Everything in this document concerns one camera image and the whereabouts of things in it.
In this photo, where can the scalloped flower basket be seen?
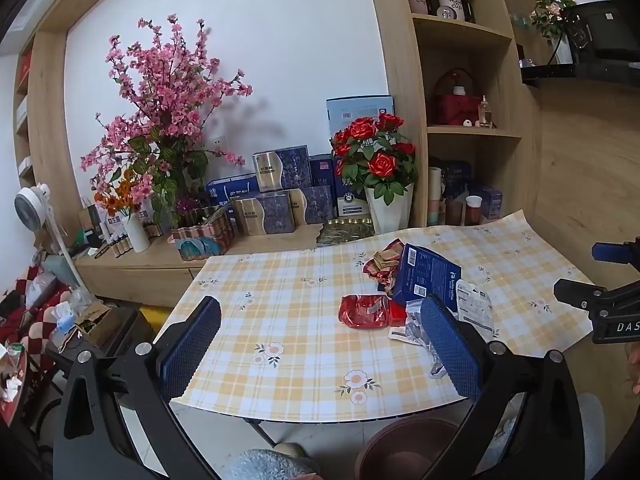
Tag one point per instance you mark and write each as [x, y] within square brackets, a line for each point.
[202, 237]

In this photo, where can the blue silver gift box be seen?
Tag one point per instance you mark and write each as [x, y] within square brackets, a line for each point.
[312, 205]
[265, 215]
[282, 167]

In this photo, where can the red foil packet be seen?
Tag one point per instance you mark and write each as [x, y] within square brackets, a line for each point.
[362, 311]

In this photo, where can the brown red paper bag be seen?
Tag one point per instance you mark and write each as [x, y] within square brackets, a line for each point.
[386, 260]

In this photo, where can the white slim vase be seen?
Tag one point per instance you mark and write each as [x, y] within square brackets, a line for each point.
[136, 232]

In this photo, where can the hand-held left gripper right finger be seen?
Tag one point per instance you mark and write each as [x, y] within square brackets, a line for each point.
[450, 345]

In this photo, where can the small blue box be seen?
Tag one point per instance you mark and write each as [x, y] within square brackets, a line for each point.
[492, 202]

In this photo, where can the blue cardboard carton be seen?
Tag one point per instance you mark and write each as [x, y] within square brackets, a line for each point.
[232, 190]

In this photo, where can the orange flower bouquet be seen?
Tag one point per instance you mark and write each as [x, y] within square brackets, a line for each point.
[117, 202]

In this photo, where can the row of small brown bottles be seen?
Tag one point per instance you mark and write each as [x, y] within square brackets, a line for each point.
[120, 246]

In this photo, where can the red gift basket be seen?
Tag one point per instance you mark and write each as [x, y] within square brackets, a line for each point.
[455, 105]

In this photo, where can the white printed packet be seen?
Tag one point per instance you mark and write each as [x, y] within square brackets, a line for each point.
[472, 305]

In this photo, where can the stack of pastel cups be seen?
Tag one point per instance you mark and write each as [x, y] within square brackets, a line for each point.
[435, 195]

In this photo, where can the black counter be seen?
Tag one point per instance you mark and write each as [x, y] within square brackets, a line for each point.
[580, 74]

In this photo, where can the tall white blue box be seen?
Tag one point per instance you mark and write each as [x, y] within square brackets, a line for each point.
[357, 107]

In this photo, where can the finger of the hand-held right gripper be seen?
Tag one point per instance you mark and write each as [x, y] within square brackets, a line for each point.
[575, 292]
[607, 251]

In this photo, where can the white desk fan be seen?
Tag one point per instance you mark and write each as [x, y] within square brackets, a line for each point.
[31, 207]

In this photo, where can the person's right hand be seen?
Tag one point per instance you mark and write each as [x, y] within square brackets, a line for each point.
[636, 370]

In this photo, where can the red rose bouquet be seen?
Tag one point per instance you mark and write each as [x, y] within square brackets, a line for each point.
[372, 155]

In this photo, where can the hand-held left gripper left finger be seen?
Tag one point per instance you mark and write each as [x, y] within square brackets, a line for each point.
[192, 345]

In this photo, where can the red cup white lid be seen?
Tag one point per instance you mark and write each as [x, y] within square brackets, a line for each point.
[472, 210]

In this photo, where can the brown plastic bin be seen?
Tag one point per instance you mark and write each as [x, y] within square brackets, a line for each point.
[405, 447]

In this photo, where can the open cardboard box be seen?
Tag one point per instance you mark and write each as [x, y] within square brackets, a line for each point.
[92, 317]

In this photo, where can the dark blue picture box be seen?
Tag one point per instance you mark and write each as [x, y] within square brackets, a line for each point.
[457, 180]

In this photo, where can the yellow checked floral tablecloth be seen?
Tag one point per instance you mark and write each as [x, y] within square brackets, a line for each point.
[300, 310]

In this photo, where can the gold tray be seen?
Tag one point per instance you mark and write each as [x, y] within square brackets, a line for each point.
[347, 231]

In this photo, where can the wooden sideboard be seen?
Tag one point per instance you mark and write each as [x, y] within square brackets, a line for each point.
[145, 272]

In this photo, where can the black appliance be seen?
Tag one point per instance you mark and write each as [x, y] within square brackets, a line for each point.
[600, 30]

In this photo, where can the perfume bottle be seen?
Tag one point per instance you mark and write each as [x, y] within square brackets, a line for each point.
[485, 114]

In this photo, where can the blue coffee box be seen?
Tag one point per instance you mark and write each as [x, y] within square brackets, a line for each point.
[422, 272]

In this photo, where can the red white checked blanket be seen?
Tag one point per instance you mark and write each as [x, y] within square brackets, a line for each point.
[22, 310]

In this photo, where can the white faceted vase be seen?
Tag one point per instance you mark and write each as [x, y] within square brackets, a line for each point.
[389, 210]

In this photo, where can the pink blossom bouquet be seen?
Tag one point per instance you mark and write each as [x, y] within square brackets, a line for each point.
[165, 110]

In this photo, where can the red white carton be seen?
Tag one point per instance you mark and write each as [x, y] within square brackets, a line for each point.
[397, 314]

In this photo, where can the clear plastic wrapper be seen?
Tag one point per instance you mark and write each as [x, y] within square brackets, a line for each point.
[411, 329]
[437, 367]

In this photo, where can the wooden shelf unit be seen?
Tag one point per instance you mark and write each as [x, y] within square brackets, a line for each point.
[400, 60]

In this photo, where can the beige slipper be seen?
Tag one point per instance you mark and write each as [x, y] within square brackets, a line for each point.
[292, 449]

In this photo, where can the white blue labelled box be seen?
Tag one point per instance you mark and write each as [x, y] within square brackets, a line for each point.
[350, 202]

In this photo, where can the pink rose bouquet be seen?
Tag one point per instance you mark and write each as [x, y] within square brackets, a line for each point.
[550, 5]

